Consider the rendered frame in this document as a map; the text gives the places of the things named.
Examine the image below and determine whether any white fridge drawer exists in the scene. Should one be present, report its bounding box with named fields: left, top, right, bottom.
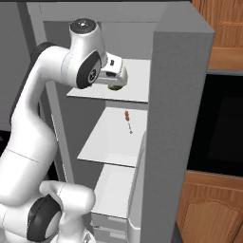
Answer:
left=90, top=163, right=137, bottom=243

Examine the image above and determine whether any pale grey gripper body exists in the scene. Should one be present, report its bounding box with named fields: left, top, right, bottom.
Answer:
left=94, top=66, right=129, bottom=88

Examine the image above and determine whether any white fridge shelf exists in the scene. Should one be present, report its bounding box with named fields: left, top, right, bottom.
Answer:
left=77, top=106, right=148, bottom=168
left=65, top=58, right=152, bottom=104

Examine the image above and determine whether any wooden cupboard above oven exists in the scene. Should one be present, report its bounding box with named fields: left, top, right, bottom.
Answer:
left=191, top=0, right=243, bottom=72

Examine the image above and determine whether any grey fridge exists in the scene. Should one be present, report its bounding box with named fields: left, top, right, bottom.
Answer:
left=26, top=0, right=216, bottom=243

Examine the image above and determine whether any wooden cupboard below oven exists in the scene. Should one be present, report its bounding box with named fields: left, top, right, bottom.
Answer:
left=175, top=170, right=243, bottom=243

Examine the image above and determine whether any red meat skewer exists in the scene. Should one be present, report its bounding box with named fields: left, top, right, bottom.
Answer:
left=123, top=109, right=134, bottom=136

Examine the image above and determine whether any black built-in oven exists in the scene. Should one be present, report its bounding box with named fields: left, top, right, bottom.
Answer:
left=186, top=69, right=243, bottom=178

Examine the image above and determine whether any yellow-green lemon wedge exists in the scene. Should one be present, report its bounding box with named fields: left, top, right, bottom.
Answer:
left=108, top=84, right=124, bottom=92

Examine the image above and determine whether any grey fridge door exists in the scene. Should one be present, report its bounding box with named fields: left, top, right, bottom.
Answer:
left=126, top=2, right=216, bottom=243

